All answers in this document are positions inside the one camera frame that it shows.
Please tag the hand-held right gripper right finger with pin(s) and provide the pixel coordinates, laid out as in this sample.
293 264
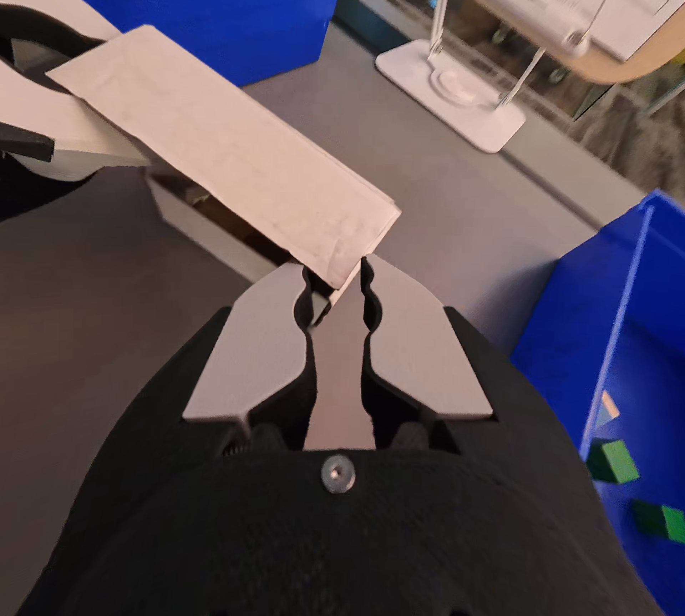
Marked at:
428 359

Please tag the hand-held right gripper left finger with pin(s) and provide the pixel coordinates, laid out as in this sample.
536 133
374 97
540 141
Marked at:
251 359

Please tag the blue plastic bin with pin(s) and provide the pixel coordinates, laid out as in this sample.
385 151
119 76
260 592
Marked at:
214 27
562 305

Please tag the white cardboard mailer box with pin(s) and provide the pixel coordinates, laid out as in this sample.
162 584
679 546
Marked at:
225 145

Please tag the medium green cube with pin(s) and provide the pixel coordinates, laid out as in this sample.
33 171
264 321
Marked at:
621 461

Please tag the large green cube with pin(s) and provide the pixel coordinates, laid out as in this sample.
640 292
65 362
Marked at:
669 522

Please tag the wooden document stand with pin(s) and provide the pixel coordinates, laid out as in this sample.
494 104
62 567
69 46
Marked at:
465 107

